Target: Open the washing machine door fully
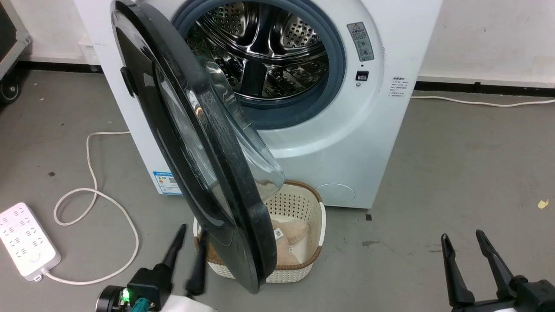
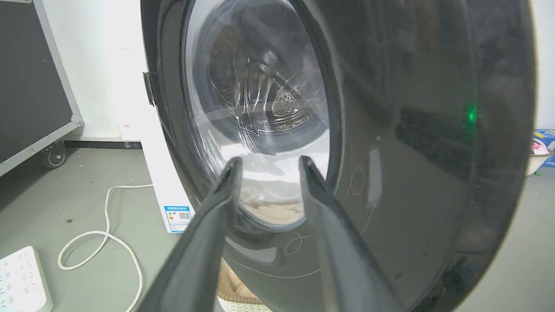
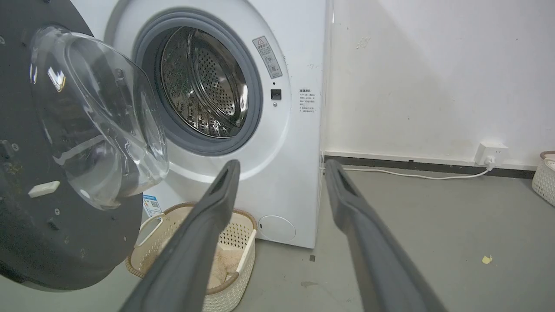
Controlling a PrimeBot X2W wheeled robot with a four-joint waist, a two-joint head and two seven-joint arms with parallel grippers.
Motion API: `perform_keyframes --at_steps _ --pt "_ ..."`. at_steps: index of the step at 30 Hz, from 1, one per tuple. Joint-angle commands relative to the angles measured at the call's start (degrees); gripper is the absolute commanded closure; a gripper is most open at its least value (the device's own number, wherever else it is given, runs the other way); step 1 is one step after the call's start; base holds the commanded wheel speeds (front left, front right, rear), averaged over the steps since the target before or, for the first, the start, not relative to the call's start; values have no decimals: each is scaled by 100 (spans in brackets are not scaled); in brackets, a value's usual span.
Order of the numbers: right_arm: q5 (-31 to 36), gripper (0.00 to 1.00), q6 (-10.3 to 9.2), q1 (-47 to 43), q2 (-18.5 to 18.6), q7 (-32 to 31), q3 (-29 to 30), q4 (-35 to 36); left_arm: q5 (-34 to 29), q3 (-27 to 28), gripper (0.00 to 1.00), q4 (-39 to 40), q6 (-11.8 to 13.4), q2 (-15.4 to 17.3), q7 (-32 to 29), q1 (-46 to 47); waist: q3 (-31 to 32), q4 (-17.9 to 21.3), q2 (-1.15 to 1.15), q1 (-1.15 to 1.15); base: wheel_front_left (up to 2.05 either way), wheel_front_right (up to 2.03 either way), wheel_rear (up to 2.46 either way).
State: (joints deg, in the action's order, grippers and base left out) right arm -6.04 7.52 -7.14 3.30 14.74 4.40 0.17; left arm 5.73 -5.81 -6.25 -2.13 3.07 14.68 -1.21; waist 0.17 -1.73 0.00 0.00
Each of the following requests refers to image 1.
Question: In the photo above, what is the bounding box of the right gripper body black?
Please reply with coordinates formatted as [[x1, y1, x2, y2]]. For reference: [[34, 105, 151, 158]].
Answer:
[[451, 279, 555, 312]]

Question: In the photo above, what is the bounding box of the white power strip cable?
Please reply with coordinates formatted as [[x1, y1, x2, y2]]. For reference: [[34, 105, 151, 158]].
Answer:
[[41, 131, 140, 286]]

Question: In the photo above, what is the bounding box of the white power strip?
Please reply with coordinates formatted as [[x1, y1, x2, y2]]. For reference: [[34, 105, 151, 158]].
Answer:
[[0, 202, 62, 282]]

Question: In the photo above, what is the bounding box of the black flight case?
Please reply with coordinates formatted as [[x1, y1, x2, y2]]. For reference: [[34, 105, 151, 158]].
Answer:
[[0, 0, 32, 81]]

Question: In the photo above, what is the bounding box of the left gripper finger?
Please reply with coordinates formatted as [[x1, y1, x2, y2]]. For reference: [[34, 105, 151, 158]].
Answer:
[[186, 229, 208, 297], [160, 223, 188, 272]]

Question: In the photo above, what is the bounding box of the white perforated laundry basket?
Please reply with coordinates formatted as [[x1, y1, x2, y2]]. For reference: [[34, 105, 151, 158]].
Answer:
[[193, 180, 326, 284]]

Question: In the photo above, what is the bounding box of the blue energy label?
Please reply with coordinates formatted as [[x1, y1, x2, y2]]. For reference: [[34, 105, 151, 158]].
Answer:
[[153, 170, 183, 196]]

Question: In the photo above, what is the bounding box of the steel washing machine drum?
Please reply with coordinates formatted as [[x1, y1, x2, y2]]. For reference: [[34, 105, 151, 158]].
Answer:
[[186, 0, 330, 101]]

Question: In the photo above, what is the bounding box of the grey rubber door gasket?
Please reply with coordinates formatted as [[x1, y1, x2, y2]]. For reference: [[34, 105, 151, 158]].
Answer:
[[171, 0, 347, 130]]

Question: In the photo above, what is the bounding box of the beige clothing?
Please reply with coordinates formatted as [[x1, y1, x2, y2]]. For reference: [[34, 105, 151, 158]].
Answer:
[[268, 217, 311, 266]]

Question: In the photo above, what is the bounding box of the white washing machine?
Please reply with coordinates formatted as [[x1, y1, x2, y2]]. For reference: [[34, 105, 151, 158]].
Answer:
[[74, 0, 444, 210]]

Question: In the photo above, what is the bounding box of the small text sticker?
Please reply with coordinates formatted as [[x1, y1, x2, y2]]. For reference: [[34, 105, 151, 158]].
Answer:
[[388, 77, 412, 99]]

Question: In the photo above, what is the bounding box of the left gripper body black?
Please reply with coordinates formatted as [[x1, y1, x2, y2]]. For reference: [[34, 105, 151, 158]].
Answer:
[[95, 264, 174, 312]]

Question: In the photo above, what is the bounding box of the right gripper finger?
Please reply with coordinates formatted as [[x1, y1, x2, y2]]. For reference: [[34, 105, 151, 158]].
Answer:
[[441, 233, 476, 308], [475, 229, 528, 300]]

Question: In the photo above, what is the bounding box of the grey warning sticker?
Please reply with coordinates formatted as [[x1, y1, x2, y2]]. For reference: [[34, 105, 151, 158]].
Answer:
[[346, 22, 375, 62]]

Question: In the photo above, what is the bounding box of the black caster wheel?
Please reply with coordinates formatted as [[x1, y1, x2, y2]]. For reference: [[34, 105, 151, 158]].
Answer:
[[0, 80, 21, 104]]

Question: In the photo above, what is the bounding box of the black round washing machine door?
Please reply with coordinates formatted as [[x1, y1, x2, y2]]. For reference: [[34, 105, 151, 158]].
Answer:
[[111, 0, 286, 294]]

